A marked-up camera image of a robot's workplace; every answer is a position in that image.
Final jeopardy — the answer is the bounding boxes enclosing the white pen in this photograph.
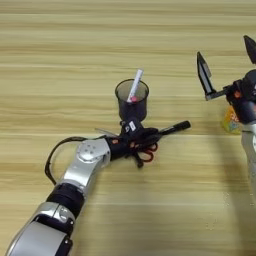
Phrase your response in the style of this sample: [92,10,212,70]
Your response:
[126,68,145,103]

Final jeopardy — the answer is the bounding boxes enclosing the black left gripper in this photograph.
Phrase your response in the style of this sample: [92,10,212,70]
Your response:
[105,127,165,169]

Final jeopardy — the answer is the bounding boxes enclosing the red handled scissors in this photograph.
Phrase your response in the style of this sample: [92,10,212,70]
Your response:
[94,127,160,164]

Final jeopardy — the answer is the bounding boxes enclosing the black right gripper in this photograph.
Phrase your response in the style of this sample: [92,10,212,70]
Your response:
[196,34,256,125]

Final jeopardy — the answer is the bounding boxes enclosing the left gripper labelled black box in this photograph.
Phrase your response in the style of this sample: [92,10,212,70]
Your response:
[120,116,145,136]

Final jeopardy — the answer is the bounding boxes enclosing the black pen holder cup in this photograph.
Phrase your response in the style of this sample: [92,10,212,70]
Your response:
[114,78,150,123]

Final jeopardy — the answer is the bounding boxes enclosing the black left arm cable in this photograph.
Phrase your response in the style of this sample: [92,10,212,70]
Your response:
[44,134,108,186]

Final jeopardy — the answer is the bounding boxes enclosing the orange juice bottle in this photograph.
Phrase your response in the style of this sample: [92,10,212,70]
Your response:
[221,104,243,136]

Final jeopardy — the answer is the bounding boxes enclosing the black marker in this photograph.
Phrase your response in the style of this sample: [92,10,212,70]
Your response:
[159,120,192,136]

